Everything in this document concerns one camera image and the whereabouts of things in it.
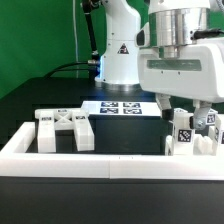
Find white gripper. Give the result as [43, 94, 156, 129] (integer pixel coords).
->
[135, 23, 224, 130]

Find white chair seat part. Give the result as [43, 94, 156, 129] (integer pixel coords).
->
[165, 134, 213, 156]

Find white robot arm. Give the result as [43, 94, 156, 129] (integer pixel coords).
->
[96, 0, 224, 130]

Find white chair back part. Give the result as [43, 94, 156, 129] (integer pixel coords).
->
[35, 108, 95, 153]

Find right white tagged cube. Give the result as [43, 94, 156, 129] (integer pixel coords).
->
[206, 109, 217, 125]

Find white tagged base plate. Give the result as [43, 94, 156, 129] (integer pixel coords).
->
[81, 101, 160, 117]

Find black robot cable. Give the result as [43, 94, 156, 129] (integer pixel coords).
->
[44, 61, 100, 79]

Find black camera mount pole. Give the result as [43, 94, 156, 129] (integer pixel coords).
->
[81, 0, 100, 60]

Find thin white cable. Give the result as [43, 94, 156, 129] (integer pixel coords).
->
[72, 0, 80, 79]

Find white U-shaped fence frame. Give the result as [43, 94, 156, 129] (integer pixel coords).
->
[0, 122, 224, 181]

